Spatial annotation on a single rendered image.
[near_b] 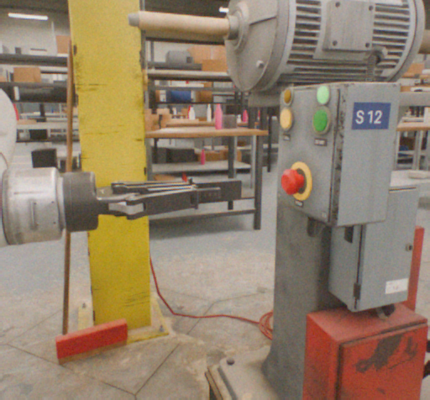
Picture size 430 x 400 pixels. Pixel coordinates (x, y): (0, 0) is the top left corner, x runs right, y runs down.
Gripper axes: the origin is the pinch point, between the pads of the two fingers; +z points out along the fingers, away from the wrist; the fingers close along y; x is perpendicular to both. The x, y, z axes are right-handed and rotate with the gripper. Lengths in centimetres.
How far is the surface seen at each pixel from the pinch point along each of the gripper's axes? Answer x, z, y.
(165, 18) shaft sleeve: 28.7, -1.3, -25.4
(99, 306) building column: -78, -16, -115
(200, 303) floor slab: -96, 38, -131
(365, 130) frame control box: 8.6, 18.5, 7.7
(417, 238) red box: -20, 60, -17
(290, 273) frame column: -30, 31, -29
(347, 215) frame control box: -3.2, 16.6, 7.6
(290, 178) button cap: 1.2, 11.4, 0.9
